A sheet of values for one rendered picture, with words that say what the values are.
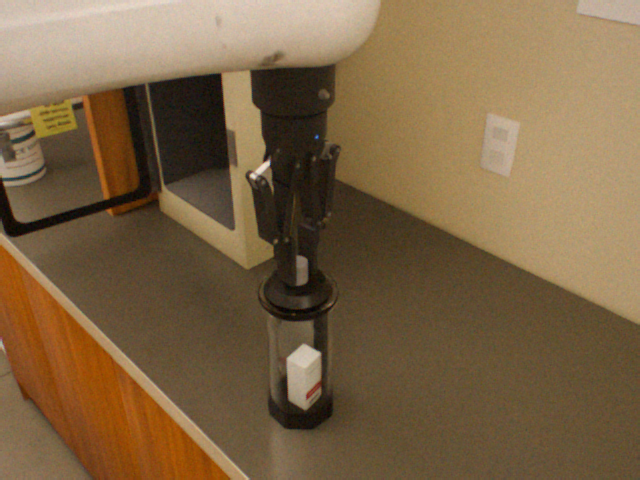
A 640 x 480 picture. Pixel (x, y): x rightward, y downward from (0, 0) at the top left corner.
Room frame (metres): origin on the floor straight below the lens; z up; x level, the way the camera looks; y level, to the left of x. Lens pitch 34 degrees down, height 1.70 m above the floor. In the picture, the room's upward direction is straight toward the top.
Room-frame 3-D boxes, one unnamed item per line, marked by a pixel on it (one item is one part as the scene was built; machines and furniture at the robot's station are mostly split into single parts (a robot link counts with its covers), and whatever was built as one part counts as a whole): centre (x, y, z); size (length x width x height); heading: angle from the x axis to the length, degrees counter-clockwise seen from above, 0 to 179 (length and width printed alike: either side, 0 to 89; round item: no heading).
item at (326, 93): (0.69, 0.04, 1.45); 0.12 x 0.09 x 0.06; 44
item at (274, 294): (0.69, 0.03, 1.18); 0.09 x 0.09 x 0.07
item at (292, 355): (0.69, 0.03, 1.06); 0.11 x 0.11 x 0.21
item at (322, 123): (0.69, 0.03, 1.38); 0.08 x 0.07 x 0.09; 134
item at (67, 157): (1.17, 0.50, 1.19); 0.30 x 0.01 x 0.40; 126
